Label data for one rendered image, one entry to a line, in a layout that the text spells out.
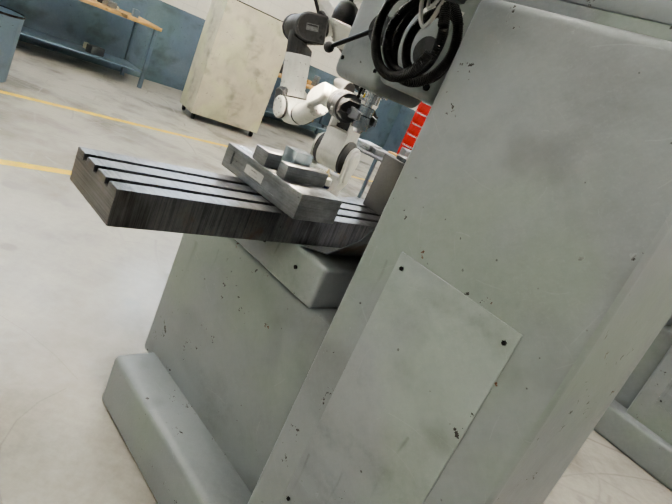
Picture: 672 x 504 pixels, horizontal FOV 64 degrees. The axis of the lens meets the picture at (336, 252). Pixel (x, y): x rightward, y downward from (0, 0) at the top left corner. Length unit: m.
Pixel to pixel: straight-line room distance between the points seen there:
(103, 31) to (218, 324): 7.77
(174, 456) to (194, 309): 0.45
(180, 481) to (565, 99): 1.35
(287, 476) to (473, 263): 0.71
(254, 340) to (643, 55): 1.14
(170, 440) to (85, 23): 7.87
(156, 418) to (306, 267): 0.70
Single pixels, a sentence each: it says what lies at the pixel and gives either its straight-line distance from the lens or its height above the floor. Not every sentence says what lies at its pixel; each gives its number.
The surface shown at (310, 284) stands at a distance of 1.39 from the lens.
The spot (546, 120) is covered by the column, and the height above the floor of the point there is 1.39.
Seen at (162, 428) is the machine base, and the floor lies 0.19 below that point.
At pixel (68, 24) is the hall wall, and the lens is 9.06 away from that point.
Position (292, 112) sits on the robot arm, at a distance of 1.93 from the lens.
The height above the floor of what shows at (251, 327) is 0.58.
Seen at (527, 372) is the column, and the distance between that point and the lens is 1.00.
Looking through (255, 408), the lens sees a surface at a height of 0.41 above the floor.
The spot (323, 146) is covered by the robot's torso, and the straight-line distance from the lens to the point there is 2.30.
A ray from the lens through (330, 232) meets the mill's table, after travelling 1.50.
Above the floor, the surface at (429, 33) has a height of 1.48.
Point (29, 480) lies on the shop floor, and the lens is 1.84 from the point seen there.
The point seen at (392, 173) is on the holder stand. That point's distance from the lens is 1.79.
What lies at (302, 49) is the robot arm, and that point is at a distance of 1.98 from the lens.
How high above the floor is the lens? 1.33
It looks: 17 degrees down
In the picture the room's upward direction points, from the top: 24 degrees clockwise
